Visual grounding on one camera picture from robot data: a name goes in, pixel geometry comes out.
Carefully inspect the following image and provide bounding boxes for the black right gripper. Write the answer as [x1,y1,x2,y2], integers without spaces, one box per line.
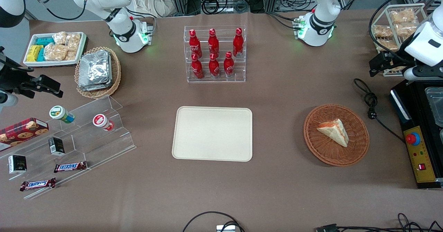
[0,72,64,99]

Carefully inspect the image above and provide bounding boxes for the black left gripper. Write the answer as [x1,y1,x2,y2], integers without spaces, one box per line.
[369,51,416,78]

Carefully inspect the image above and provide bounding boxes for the triangle sandwich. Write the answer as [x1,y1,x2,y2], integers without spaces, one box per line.
[317,118,349,148]

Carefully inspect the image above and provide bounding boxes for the white snack tray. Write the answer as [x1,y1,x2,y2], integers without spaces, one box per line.
[23,32,87,67]

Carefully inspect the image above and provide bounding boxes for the oval light wicker basket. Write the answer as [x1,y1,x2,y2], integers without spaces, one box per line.
[74,47,121,99]

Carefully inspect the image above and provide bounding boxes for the round brown wicker basket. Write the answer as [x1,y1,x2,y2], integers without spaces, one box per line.
[304,104,370,167]

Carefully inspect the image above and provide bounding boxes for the cream plastic tray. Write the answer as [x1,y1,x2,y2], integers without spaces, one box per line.
[172,106,253,162]

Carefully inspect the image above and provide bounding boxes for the green lid yogurt cup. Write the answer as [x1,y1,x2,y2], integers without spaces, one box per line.
[49,106,75,124]

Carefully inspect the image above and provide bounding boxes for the bagged bread pack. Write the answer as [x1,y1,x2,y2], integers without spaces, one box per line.
[376,38,398,52]
[389,9,416,25]
[373,25,393,38]
[395,23,421,38]

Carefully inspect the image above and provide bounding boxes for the yellow snack packet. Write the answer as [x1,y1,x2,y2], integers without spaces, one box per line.
[27,45,44,62]

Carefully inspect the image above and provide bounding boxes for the clear bag of crackers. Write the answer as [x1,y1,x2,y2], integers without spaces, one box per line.
[44,43,69,61]
[66,34,82,61]
[52,31,68,45]

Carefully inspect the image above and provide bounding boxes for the red tartan cookie box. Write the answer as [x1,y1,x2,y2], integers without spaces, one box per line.
[0,118,49,152]

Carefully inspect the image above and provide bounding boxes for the small black barcode box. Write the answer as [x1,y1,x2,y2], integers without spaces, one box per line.
[48,137,65,156]

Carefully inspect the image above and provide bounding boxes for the red lid yogurt cup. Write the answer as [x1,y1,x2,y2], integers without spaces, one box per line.
[92,114,115,131]

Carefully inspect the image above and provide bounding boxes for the clear acrylic stepped display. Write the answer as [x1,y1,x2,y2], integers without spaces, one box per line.
[0,95,136,199]

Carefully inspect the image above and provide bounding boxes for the clear plastic container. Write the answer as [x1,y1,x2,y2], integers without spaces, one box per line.
[425,87,443,127]

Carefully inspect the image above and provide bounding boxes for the small black white-sided box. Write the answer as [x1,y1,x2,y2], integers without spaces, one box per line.
[8,155,27,175]

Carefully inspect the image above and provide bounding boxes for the Snickers bar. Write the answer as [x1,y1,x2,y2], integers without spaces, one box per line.
[20,178,56,191]
[54,161,88,173]

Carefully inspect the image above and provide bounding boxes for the black machine with yellow panel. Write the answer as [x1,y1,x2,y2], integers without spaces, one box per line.
[389,80,443,190]

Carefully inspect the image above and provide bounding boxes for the white cloth bag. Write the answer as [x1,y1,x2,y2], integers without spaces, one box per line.
[130,0,173,18]

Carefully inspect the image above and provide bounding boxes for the red cola bottle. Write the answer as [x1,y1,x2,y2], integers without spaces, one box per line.
[233,28,244,57]
[209,53,220,79]
[223,51,235,78]
[189,29,202,57]
[191,54,204,79]
[208,28,220,56]

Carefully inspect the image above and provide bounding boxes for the clear acrylic bottle rack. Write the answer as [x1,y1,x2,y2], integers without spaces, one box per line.
[184,25,246,83]

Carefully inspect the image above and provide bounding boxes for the black power cable with plug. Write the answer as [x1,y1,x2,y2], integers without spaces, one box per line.
[353,78,406,144]

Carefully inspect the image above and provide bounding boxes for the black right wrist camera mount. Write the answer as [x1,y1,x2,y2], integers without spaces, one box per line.
[0,47,34,72]

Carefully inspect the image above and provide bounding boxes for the white wire basket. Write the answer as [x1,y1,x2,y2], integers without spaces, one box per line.
[371,3,428,77]

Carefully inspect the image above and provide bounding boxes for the black connector with cable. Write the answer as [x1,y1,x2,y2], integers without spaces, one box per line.
[315,213,443,232]

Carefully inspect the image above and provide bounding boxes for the black looped cable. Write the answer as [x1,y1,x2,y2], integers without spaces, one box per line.
[182,211,244,232]

